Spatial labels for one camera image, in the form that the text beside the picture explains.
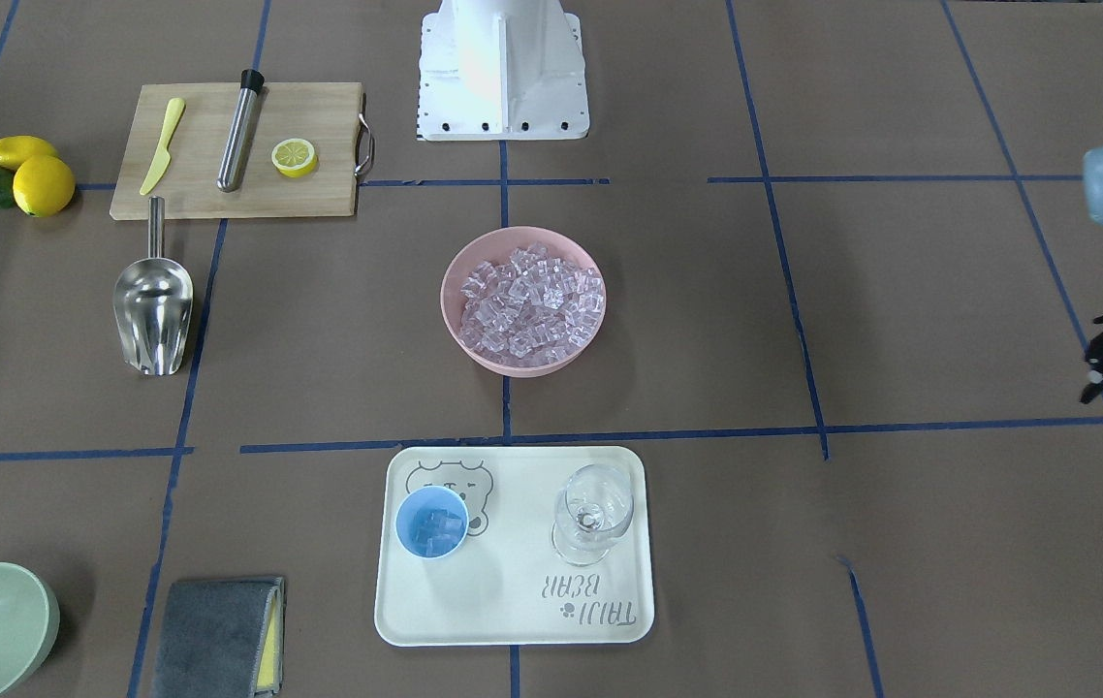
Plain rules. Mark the stainless steel ice scoop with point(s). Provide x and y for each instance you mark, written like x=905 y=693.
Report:
x=152 y=302

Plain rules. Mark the clear ice cubes pile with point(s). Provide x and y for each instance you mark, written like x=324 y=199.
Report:
x=531 y=310

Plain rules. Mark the ice cubes in cup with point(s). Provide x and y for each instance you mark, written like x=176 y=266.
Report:
x=436 y=533

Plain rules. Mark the blue plastic cup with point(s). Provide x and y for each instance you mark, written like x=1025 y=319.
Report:
x=427 y=497

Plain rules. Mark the clear wine glass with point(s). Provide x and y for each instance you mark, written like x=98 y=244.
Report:
x=592 y=511

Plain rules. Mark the pink bowl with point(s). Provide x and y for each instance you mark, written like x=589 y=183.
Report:
x=494 y=247

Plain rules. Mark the cream bear tray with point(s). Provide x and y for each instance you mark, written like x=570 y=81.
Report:
x=505 y=584

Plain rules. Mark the wooden cutting board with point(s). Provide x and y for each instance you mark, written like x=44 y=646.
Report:
x=328 y=114

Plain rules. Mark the lemon half slice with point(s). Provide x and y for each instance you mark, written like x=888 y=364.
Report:
x=294 y=157

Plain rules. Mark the steel cylinder muddler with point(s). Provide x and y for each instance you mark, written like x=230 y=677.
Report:
x=240 y=134

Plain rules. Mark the grey folded cloth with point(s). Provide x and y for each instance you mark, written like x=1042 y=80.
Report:
x=222 y=638

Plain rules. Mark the yellow plastic knife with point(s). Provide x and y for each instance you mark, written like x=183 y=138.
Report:
x=161 y=158

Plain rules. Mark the whole yellow lemon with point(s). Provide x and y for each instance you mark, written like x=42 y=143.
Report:
x=43 y=186

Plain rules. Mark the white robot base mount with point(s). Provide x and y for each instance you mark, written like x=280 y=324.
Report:
x=502 y=71

